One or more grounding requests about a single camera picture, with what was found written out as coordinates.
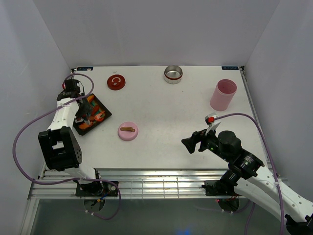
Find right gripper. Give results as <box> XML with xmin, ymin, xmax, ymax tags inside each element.
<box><xmin>181</xmin><ymin>124</ymin><xmax>230</xmax><ymax>162</ymax></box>

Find fried chicken wing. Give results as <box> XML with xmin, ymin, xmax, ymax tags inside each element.
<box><xmin>87</xmin><ymin>94</ymin><xmax>95</xmax><ymax>103</ymax></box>

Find metal tongs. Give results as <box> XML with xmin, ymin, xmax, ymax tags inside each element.
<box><xmin>83</xmin><ymin>115</ymin><xmax>90</xmax><ymax>125</ymax></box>

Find pink cylindrical container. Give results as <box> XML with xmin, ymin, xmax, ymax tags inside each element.
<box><xmin>210</xmin><ymin>79</ymin><xmax>237</xmax><ymax>111</ymax></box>

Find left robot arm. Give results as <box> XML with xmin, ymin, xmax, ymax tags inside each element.
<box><xmin>38</xmin><ymin>92</ymin><xmax>104</xmax><ymax>196</ymax></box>

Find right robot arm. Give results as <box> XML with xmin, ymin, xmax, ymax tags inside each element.
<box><xmin>181</xmin><ymin>130</ymin><xmax>313</xmax><ymax>235</ymax></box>

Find black square food plate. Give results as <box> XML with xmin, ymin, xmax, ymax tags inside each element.
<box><xmin>73</xmin><ymin>94</ymin><xmax>112</xmax><ymax>136</ymax></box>

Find left blue label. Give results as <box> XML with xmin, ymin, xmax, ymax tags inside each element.
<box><xmin>76</xmin><ymin>67</ymin><xmax>93</xmax><ymax>71</ymax></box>

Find blue label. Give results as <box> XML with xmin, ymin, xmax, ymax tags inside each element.
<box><xmin>222</xmin><ymin>66</ymin><xmax>239</xmax><ymax>71</ymax></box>
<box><xmin>76</xmin><ymin>67</ymin><xmax>93</xmax><ymax>71</ymax></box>

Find red round lid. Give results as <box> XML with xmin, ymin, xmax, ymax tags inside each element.
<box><xmin>107</xmin><ymin>74</ymin><xmax>126</xmax><ymax>91</ymax></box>

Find metal bowl with red band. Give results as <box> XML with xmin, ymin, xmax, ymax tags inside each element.
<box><xmin>164</xmin><ymin>65</ymin><xmax>183</xmax><ymax>84</ymax></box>

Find right blue label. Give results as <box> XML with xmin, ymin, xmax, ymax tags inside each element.
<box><xmin>222</xmin><ymin>66</ymin><xmax>239</xmax><ymax>71</ymax></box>

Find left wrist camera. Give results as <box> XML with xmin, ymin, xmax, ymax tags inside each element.
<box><xmin>62</xmin><ymin>79</ymin><xmax>81</xmax><ymax>93</ymax></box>

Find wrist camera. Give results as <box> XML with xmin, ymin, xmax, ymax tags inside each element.
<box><xmin>204</xmin><ymin>113</ymin><xmax>221</xmax><ymax>135</ymax></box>
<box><xmin>62</xmin><ymin>79</ymin><xmax>81</xmax><ymax>93</ymax></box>

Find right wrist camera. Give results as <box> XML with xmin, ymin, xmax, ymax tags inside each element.
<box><xmin>204</xmin><ymin>113</ymin><xmax>221</xmax><ymax>135</ymax></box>

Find aluminium frame rail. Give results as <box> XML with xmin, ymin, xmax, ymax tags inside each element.
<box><xmin>28</xmin><ymin>169</ymin><xmax>225</xmax><ymax>200</ymax></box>

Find pink lid with brown handle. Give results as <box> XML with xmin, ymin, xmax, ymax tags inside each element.
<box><xmin>118</xmin><ymin>122</ymin><xmax>139</xmax><ymax>141</ymax></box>

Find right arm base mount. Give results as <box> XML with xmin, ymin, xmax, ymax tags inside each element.
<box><xmin>201</xmin><ymin>180</ymin><xmax>238</xmax><ymax>197</ymax></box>

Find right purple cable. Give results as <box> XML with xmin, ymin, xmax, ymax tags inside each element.
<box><xmin>207</xmin><ymin>112</ymin><xmax>286</xmax><ymax>235</ymax></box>

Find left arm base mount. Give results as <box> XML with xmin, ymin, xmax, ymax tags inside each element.
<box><xmin>74</xmin><ymin>181</ymin><xmax>119</xmax><ymax>197</ymax></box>

